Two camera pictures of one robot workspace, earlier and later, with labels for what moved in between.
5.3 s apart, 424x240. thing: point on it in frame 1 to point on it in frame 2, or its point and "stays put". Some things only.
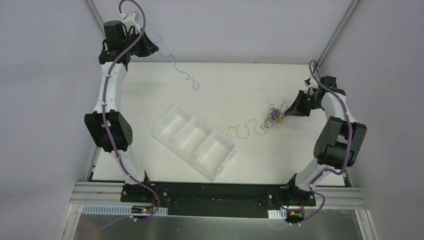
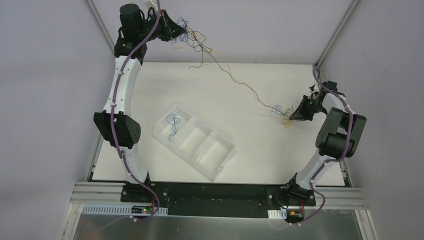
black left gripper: x=145 y=46 to x=166 y=27
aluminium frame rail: x=342 y=198 stays put
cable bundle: x=277 y=114 to x=197 y=41
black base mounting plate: x=216 y=199 stays put
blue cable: x=196 y=85 to x=172 y=123
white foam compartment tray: x=194 y=141 stays put
